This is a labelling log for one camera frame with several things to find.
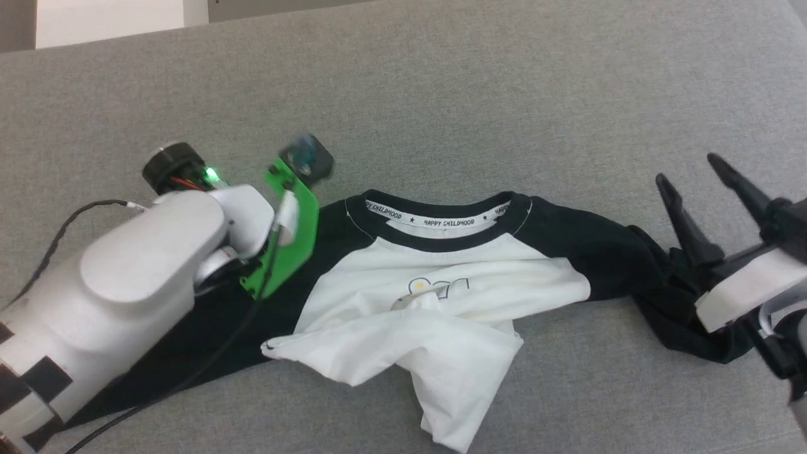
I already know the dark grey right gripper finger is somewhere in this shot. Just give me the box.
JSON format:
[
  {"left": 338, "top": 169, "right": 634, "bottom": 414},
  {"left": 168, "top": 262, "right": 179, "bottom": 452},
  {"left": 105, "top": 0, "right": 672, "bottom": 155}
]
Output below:
[
  {"left": 654, "top": 173, "right": 727, "bottom": 269},
  {"left": 706, "top": 153, "right": 789, "bottom": 243}
]

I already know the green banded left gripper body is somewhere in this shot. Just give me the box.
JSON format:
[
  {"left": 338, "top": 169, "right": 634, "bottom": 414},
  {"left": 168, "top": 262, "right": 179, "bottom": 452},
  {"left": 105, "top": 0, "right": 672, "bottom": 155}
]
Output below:
[{"left": 142, "top": 143, "right": 320, "bottom": 301}]

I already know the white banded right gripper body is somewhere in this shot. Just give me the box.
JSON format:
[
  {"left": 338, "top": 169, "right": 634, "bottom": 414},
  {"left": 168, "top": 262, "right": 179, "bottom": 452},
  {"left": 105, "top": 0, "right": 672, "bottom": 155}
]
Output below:
[{"left": 690, "top": 197, "right": 807, "bottom": 335}]

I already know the black and white t-shirt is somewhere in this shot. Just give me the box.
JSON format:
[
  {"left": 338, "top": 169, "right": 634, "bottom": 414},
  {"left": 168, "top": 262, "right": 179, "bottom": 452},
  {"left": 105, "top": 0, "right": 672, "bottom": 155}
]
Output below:
[{"left": 63, "top": 189, "right": 776, "bottom": 454}]

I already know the grey fabric sofa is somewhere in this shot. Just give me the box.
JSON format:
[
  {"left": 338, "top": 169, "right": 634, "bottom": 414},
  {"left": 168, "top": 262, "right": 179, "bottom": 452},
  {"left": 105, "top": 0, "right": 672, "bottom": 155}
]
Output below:
[{"left": 0, "top": 0, "right": 807, "bottom": 454}]

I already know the white box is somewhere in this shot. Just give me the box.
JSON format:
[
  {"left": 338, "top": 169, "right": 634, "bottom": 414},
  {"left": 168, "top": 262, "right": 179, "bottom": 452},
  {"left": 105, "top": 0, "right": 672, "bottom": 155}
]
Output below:
[{"left": 36, "top": 0, "right": 209, "bottom": 50}]

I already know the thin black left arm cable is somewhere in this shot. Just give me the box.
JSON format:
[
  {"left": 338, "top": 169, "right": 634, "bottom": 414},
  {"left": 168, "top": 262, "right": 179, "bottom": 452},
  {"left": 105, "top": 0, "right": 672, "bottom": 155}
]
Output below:
[{"left": 13, "top": 199, "right": 149, "bottom": 303}]

